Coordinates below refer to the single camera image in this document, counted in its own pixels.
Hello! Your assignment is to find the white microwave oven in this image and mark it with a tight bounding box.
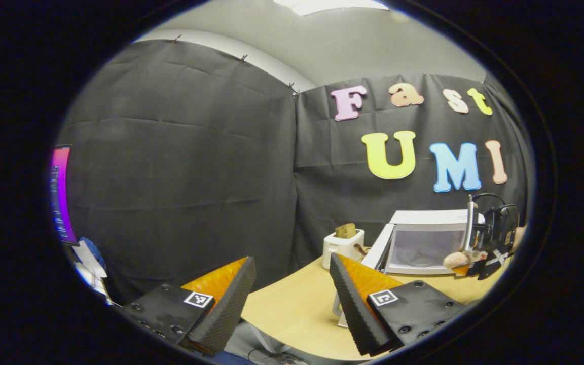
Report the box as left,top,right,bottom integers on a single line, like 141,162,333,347
360,209,485,277

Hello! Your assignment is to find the white toaster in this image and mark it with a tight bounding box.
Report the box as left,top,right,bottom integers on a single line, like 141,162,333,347
321,228,366,270

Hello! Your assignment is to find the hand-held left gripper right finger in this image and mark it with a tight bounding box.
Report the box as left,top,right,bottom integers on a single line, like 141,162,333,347
329,253,467,357

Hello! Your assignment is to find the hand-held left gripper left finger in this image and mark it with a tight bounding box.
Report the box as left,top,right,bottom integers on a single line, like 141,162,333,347
120,256,257,355

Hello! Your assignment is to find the computer monitor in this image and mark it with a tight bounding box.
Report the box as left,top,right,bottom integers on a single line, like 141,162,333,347
50,144,79,246

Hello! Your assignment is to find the black backdrop cloth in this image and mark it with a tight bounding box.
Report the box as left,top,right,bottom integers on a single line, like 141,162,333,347
56,40,533,305

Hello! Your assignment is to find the long ceiling light panel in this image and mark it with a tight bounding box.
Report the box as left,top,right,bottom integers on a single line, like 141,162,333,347
274,0,389,16

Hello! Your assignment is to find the pale round bread bun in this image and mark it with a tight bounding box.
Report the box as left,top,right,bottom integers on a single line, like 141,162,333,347
443,252,470,270

